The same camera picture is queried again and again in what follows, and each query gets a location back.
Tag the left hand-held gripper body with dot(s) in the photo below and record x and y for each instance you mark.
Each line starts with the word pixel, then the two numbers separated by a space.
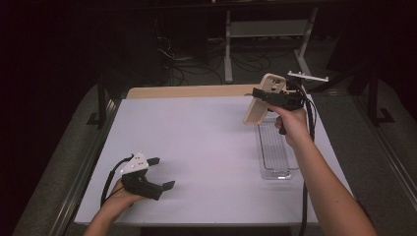
pixel 139 187

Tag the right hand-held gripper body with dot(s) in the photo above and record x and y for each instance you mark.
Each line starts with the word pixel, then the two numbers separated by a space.
pixel 291 100

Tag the black metal stand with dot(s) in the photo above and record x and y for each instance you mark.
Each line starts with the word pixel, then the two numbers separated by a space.
pixel 102 105
pixel 373 98

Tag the clear plastic box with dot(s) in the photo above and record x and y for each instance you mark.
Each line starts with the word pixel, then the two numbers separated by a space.
pixel 275 154

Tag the person's right hand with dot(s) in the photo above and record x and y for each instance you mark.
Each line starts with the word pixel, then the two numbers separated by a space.
pixel 295 124

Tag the grey metal rail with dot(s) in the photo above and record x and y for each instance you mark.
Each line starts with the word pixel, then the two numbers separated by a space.
pixel 85 177
pixel 390 154

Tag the person's left hand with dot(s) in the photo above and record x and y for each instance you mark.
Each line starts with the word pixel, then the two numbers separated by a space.
pixel 119 200

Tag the white metal stand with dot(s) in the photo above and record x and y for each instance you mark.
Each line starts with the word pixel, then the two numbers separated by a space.
pixel 268 29

